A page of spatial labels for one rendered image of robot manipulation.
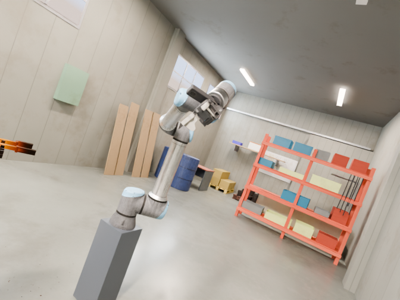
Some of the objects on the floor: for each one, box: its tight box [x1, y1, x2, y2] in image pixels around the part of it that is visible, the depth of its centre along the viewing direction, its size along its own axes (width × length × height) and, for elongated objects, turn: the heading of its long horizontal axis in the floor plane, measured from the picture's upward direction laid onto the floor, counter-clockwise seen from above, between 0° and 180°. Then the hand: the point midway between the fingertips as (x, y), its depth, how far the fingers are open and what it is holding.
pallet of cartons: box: [209, 168, 236, 194], centre depth 889 cm, size 79×111×66 cm
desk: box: [195, 164, 215, 190], centre depth 768 cm, size 62×120×64 cm, turn 158°
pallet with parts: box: [232, 189, 260, 203], centre depth 832 cm, size 88×127×46 cm
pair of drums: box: [154, 146, 200, 192], centre depth 680 cm, size 75×122×90 cm, turn 158°
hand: (188, 118), depth 91 cm, fingers open, 14 cm apart
